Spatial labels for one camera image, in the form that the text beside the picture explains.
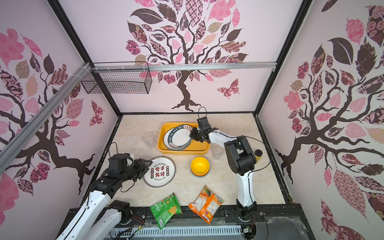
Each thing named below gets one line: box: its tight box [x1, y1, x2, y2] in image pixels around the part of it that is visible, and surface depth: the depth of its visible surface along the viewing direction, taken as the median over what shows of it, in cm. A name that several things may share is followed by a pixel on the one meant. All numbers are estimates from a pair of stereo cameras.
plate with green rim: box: [163, 124, 193, 151], surface depth 105 cm
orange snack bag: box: [188, 185, 225, 225], surface depth 76 cm
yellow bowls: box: [190, 156, 211, 178], surface depth 89 cm
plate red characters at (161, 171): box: [143, 156, 177, 188], surface depth 89 cm
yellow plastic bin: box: [157, 122, 211, 155], surface depth 97 cm
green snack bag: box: [150, 192, 183, 230], surface depth 74 cm
